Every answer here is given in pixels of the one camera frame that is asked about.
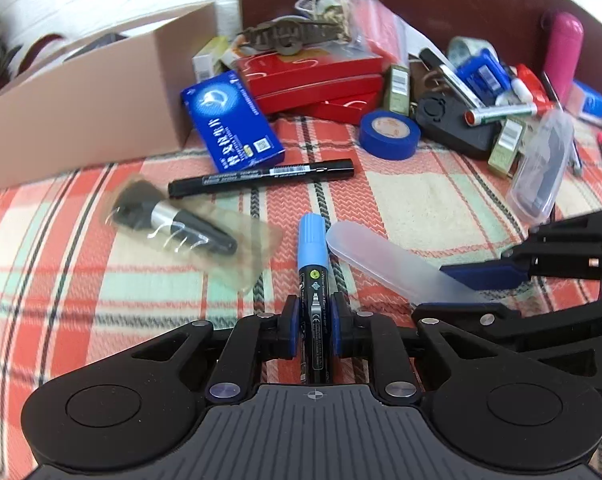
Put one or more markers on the pink cardboard box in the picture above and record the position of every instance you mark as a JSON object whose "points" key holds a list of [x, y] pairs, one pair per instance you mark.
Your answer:
{"points": [[80, 108]]}

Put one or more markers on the red green marker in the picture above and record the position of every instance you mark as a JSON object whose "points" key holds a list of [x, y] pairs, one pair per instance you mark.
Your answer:
{"points": [[486, 115]]}

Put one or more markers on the white black marker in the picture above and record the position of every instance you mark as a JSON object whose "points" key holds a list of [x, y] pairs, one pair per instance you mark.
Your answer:
{"points": [[437, 66]]}

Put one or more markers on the red gift box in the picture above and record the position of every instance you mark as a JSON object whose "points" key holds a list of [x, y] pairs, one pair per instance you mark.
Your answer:
{"points": [[279, 83]]}

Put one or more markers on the clear case with spoon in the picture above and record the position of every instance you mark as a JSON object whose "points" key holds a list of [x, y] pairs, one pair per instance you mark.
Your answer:
{"points": [[534, 190]]}

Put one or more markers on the blue medicine box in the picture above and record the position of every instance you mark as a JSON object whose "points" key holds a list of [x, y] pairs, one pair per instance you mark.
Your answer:
{"points": [[235, 132]]}

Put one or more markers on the blue plastic box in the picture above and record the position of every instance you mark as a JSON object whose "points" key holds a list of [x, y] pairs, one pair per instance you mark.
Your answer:
{"points": [[485, 76]]}

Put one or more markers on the blue tape roll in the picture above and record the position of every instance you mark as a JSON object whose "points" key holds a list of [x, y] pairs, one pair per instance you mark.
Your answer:
{"points": [[388, 135]]}

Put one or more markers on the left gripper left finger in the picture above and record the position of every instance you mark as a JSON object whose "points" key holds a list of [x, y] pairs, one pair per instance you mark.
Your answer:
{"points": [[254, 341]]}

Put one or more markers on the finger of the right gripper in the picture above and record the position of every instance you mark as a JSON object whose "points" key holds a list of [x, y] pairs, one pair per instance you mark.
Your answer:
{"points": [[500, 274], [466, 316]]}

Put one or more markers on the pink zip bag pack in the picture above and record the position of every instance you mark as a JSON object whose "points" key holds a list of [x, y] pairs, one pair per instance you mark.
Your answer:
{"points": [[382, 31]]}

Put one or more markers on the translucent plastic case lid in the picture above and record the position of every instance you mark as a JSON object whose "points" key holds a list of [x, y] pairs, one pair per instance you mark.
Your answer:
{"points": [[407, 274]]}

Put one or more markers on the white yellow medicine box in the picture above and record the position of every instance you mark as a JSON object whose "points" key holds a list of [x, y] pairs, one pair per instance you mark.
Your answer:
{"points": [[207, 63]]}

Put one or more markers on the bagged makeup brush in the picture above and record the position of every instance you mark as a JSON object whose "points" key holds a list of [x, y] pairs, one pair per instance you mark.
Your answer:
{"points": [[231, 247]]}

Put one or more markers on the clear tape roll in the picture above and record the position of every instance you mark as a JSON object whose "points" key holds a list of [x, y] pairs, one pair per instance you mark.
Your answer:
{"points": [[461, 49]]}

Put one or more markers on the brown hair claw clip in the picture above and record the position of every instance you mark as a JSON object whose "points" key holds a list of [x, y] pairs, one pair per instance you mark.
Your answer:
{"points": [[288, 35]]}

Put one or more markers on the black marker pen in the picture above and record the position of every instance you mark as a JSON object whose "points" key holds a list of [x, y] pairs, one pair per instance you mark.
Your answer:
{"points": [[333, 169]]}

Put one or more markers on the pink cylinder bottle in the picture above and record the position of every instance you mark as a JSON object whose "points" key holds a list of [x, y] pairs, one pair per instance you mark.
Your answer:
{"points": [[564, 44]]}

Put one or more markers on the olive barcode small box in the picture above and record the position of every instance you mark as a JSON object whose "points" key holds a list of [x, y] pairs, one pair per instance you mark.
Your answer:
{"points": [[397, 92]]}

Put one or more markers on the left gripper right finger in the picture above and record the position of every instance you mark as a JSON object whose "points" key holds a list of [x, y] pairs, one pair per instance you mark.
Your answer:
{"points": [[375, 338]]}

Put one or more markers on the blue cap marker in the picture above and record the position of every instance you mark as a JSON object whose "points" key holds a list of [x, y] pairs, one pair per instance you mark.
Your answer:
{"points": [[313, 268]]}

